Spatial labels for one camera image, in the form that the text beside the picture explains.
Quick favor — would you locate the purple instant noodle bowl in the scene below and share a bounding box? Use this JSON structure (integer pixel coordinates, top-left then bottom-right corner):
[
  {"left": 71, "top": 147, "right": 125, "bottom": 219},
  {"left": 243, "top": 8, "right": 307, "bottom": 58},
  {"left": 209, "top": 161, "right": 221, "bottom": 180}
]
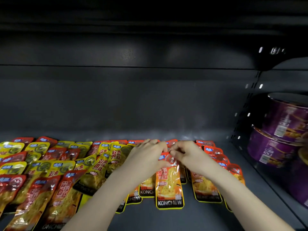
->
[
  {"left": 287, "top": 163, "right": 308, "bottom": 208},
  {"left": 247, "top": 126, "right": 308, "bottom": 171},
  {"left": 262, "top": 92, "right": 308, "bottom": 145}
]

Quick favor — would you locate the perforated dark metal divider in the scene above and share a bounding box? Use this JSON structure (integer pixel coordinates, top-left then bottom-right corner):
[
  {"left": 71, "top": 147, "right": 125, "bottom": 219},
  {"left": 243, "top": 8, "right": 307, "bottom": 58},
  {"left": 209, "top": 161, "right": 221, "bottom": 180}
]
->
[{"left": 230, "top": 70, "right": 308, "bottom": 225}]

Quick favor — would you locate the dark metal shelf unit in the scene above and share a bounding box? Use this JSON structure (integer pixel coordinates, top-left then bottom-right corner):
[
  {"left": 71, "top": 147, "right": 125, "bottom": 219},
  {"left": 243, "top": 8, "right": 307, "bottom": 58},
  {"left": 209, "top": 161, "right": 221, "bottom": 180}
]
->
[{"left": 0, "top": 0, "right": 308, "bottom": 231}]

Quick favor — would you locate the person's left hand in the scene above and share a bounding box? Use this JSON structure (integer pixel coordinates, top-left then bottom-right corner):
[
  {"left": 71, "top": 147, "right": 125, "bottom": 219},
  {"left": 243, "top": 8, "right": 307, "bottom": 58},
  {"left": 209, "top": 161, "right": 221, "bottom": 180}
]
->
[{"left": 120, "top": 139, "right": 171, "bottom": 188}]

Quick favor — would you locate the pile of red yellow packets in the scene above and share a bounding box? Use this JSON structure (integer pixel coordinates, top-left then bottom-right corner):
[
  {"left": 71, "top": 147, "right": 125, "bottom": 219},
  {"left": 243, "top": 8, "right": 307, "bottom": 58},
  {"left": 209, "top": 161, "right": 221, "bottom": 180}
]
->
[{"left": 0, "top": 136, "right": 246, "bottom": 231}]

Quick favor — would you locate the orange noodle snack packet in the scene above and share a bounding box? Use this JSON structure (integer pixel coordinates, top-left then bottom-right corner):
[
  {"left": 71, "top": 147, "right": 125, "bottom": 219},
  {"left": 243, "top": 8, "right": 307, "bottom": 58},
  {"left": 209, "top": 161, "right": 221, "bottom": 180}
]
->
[{"left": 155, "top": 151, "right": 185, "bottom": 210}]

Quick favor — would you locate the person's right forearm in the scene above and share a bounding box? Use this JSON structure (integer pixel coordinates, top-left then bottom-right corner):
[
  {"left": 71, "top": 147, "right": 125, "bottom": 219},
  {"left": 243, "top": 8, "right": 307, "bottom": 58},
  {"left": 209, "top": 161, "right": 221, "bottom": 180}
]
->
[{"left": 209, "top": 166, "right": 295, "bottom": 231}]

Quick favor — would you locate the person's left forearm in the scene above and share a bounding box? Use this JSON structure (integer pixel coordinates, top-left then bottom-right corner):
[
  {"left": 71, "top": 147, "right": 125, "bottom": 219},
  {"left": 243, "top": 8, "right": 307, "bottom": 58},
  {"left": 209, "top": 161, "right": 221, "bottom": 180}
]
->
[{"left": 61, "top": 169, "right": 139, "bottom": 231}]

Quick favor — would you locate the person's right hand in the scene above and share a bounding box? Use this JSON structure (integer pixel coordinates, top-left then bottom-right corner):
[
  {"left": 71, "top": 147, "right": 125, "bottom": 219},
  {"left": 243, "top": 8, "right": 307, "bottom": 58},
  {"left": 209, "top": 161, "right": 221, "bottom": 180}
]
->
[{"left": 169, "top": 141, "right": 222, "bottom": 181}]

